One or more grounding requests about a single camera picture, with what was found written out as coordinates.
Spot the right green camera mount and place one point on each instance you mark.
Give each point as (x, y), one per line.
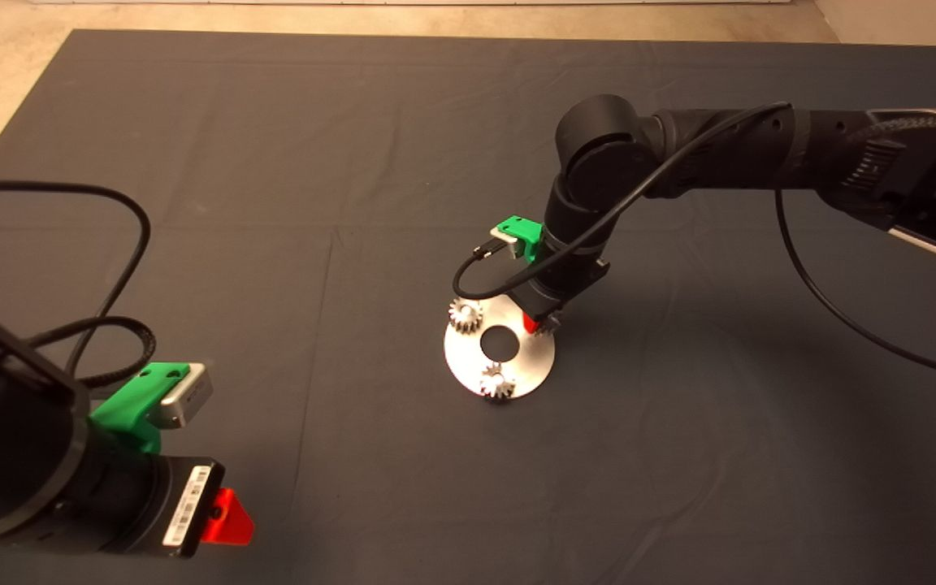
(526, 231)

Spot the dark grey table cloth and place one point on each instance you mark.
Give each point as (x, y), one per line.
(354, 162)

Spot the steel planetary gear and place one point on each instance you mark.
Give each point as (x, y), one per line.
(465, 313)
(498, 383)
(548, 327)

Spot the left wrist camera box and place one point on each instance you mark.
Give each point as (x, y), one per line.
(188, 398)

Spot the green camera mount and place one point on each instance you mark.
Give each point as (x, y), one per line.
(131, 402)
(526, 231)

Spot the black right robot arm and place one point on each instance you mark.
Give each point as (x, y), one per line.
(614, 154)

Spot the left green camera mount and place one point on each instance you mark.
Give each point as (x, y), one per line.
(131, 402)

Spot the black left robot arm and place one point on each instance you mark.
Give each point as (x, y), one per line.
(13, 455)

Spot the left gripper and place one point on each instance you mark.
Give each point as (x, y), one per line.
(175, 504)

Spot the round metal carrier plate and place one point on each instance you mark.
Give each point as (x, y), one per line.
(533, 366)

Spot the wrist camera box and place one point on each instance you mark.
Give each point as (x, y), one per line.
(506, 240)
(188, 398)

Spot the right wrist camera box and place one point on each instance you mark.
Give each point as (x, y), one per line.
(506, 240)

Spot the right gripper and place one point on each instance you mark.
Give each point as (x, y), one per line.
(561, 284)

